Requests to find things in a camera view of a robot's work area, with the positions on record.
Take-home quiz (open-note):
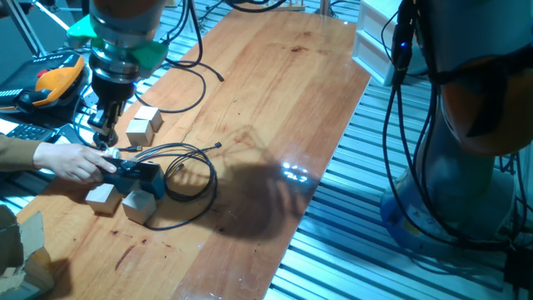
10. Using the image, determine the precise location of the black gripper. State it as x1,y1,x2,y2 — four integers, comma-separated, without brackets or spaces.
87,70,137,148

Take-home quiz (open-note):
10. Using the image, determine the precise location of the black docking station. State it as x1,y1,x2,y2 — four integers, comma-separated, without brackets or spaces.
102,157,167,200

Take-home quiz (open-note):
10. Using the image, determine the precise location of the person's hand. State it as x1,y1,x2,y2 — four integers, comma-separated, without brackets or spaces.
32,141,118,184

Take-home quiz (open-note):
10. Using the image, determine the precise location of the grey rectangular adapter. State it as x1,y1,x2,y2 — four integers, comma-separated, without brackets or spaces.
59,123,87,146

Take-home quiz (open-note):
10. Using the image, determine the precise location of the orange and black teach pendant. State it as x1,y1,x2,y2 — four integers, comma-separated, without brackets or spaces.
0,52,88,126

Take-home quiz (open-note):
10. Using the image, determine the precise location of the black keyboard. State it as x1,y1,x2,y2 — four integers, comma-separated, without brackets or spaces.
6,122,59,143

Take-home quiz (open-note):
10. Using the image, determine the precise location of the white desk sheet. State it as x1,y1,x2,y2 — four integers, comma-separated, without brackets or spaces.
0,118,20,137

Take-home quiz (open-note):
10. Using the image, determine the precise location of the varnished wooden board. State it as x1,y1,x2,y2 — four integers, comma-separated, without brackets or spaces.
16,2,371,300

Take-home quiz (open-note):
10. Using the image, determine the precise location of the torn cardboard box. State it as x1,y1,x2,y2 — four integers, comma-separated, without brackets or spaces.
0,203,57,300

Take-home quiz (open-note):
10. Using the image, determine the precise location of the green wrist mount plate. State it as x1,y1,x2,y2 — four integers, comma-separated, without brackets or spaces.
66,14,170,71

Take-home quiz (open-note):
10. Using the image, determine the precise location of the black looped cable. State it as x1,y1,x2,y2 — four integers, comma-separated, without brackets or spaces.
133,60,226,115

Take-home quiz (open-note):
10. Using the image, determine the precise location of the black coiled cable bundle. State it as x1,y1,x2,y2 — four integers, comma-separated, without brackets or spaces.
132,142,224,232

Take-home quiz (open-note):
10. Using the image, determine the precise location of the light frame post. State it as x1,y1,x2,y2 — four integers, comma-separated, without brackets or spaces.
314,0,338,18
3,0,49,58

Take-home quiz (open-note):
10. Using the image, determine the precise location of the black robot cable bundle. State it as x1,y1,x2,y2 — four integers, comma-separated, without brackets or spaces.
164,0,533,251

